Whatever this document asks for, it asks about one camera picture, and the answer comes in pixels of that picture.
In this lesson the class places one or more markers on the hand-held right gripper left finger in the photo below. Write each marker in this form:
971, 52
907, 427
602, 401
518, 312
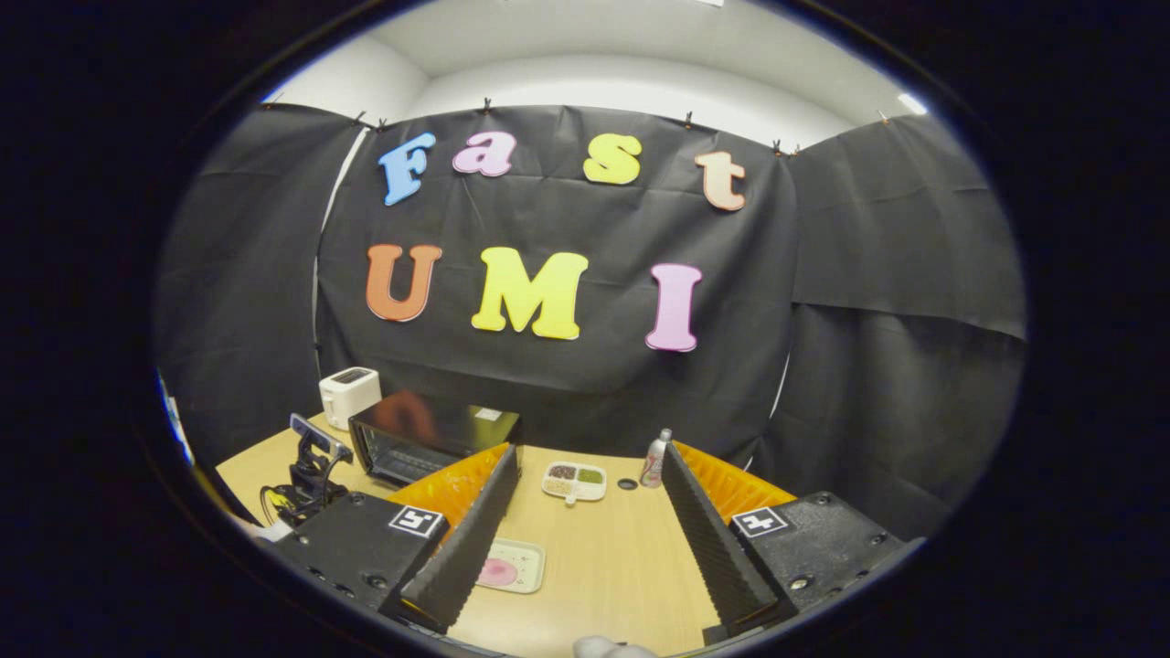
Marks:
462, 548

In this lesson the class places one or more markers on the cream food plate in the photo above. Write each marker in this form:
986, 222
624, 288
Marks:
532, 562

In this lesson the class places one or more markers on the small ceiling light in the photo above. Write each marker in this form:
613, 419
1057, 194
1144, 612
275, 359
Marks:
912, 102

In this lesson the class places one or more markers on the black backdrop cloth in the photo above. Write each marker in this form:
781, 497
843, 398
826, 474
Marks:
548, 219

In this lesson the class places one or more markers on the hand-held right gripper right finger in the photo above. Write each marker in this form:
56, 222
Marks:
717, 548

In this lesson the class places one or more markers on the pink label drink bottle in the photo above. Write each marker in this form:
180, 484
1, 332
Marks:
654, 461

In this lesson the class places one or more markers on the row of black cloth clips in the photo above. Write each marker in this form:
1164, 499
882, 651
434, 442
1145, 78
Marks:
486, 106

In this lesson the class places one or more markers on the white divided dish of grains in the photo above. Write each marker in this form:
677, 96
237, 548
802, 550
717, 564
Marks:
574, 482

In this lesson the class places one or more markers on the black electric oven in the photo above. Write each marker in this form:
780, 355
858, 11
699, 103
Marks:
430, 434

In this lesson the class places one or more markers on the white toaster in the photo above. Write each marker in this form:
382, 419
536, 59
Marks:
349, 395

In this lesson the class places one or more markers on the pink meat slice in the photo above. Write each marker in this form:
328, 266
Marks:
499, 573

